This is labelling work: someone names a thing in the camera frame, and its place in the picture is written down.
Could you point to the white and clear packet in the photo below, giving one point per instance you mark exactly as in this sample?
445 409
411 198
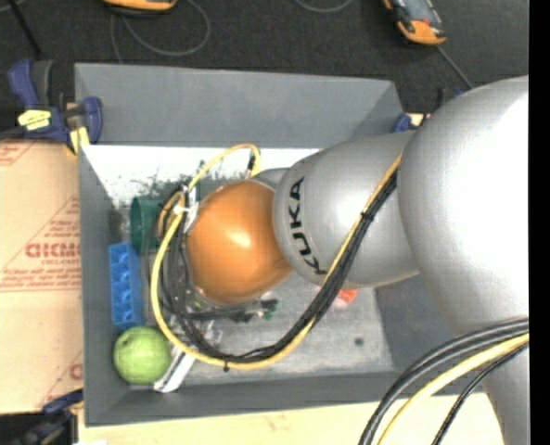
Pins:
175 376

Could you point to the green apple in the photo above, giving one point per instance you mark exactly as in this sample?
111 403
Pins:
141 355

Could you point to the blue toy brick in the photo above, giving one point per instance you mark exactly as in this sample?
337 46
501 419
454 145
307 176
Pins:
125 285

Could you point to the dark green cup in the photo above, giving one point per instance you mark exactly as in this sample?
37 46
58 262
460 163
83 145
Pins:
144 223

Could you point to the red-orange small object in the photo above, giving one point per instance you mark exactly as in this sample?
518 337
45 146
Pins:
347 297

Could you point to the brown cardboard board red print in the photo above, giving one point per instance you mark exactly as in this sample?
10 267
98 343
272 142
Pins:
33 322

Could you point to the grey metal bin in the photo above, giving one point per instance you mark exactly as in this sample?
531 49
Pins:
237 105

